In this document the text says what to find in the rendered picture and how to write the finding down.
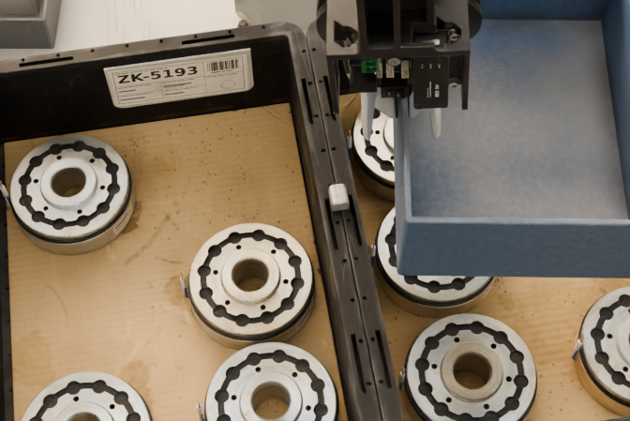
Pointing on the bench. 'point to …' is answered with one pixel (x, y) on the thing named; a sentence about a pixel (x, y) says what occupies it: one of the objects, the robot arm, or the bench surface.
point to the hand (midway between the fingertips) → (401, 92)
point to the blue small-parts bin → (527, 130)
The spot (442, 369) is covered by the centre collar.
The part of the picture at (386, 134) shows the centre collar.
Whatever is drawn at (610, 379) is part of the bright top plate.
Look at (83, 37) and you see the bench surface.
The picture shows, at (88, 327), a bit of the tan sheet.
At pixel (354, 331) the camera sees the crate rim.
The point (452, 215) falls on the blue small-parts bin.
